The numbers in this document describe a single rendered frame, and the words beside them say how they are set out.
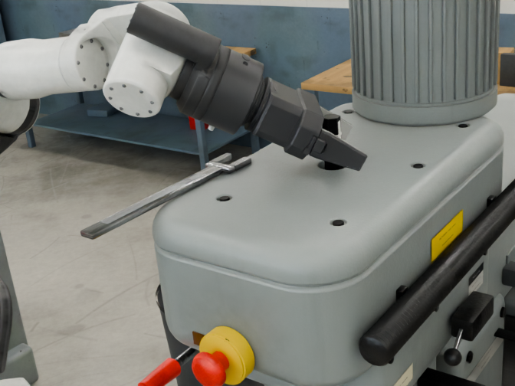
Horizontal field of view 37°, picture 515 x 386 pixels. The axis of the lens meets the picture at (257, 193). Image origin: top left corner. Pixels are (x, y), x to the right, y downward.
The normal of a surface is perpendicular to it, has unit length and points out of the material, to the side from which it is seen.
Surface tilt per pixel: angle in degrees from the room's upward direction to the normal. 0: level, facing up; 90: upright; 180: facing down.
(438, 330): 90
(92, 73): 83
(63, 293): 0
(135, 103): 124
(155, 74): 65
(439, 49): 90
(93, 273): 0
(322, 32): 90
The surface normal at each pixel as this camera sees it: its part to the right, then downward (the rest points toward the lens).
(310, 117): 0.33, -0.32
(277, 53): -0.58, 0.36
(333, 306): 0.26, 0.36
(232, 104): 0.04, 0.41
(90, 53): 0.88, -0.01
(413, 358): 0.81, 0.16
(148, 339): -0.09, -0.92
